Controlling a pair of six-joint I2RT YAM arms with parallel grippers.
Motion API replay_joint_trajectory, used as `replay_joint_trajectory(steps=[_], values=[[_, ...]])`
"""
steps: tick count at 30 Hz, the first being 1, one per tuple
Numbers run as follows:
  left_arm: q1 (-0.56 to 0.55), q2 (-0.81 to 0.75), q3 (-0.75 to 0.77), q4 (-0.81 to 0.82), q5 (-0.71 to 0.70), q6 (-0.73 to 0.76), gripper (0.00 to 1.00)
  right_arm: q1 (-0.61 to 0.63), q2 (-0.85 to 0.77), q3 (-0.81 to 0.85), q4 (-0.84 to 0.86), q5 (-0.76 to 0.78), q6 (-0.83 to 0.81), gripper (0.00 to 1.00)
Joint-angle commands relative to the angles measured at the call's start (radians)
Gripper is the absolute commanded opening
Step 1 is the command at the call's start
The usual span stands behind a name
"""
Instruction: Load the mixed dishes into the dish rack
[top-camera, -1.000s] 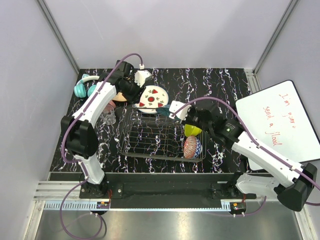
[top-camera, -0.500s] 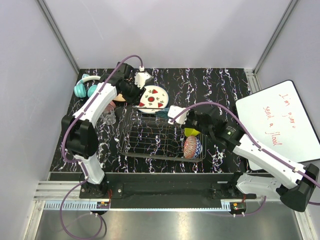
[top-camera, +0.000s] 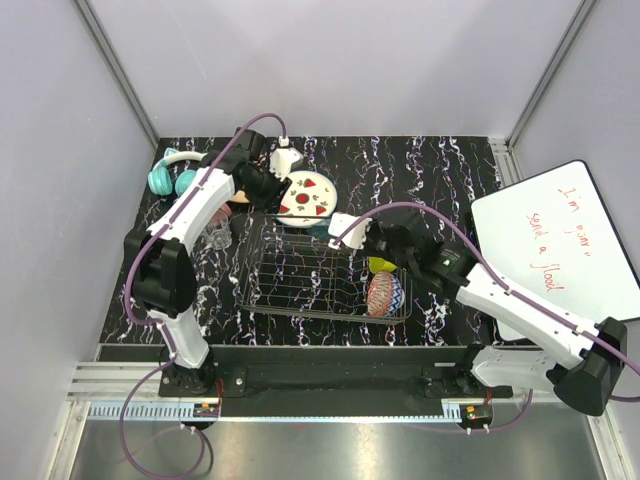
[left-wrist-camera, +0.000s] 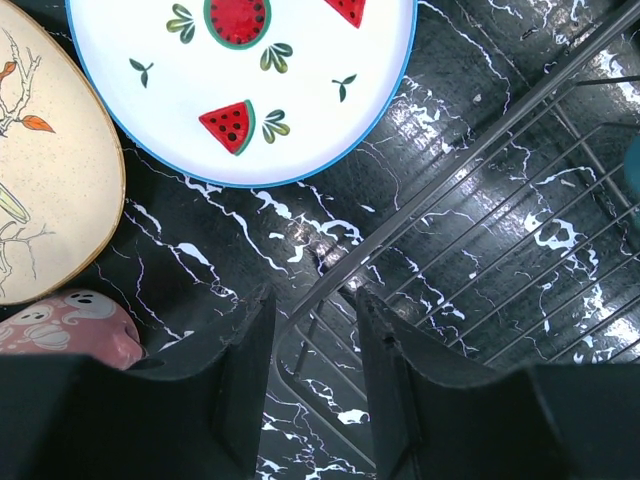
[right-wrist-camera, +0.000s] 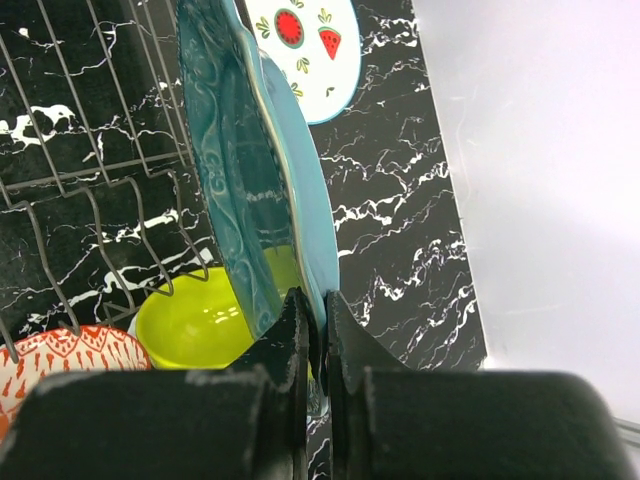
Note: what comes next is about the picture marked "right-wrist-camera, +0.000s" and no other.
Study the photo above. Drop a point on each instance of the teal scalloped plate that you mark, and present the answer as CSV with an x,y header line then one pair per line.
x,y
260,176

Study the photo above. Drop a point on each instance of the yellow-green bowl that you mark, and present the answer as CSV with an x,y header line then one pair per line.
x,y
196,322

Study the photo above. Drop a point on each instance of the red patterned bowl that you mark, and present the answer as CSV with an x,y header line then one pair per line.
x,y
59,351

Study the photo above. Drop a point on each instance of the white watermelon pattern plate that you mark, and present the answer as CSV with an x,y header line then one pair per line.
x,y
316,44

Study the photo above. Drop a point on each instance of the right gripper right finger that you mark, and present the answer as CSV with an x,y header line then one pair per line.
x,y
393,422

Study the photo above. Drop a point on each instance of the black marble pattern mat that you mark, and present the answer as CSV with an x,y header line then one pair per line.
x,y
404,264

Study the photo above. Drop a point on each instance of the wire dish rack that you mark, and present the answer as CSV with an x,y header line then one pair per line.
x,y
100,204

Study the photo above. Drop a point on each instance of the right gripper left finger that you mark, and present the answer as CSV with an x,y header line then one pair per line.
x,y
244,422

